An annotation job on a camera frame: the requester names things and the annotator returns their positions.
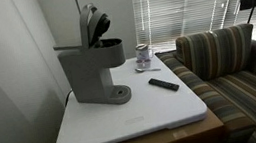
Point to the grey coffee maker lid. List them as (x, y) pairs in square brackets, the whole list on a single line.
[(89, 21)]

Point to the grey pod coffee maker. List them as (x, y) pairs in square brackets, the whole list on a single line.
[(84, 74)]

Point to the coffee pod cup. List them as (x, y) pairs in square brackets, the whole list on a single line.
[(147, 63), (139, 63)]

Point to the striped sofa cushion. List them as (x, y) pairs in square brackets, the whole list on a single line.
[(216, 52)]

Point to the white window blinds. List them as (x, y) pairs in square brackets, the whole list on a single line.
[(186, 6)]

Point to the striped sofa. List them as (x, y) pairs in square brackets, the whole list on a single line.
[(239, 99)]

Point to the black remote control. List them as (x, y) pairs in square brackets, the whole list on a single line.
[(163, 84)]

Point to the metal spoon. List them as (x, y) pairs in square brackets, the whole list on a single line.
[(141, 70)]

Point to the wooden side table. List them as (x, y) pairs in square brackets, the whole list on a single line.
[(177, 137)]

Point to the white plastic table board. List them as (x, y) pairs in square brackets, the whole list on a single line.
[(140, 113)]

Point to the thin metal pole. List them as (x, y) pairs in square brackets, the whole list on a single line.
[(76, 1)]

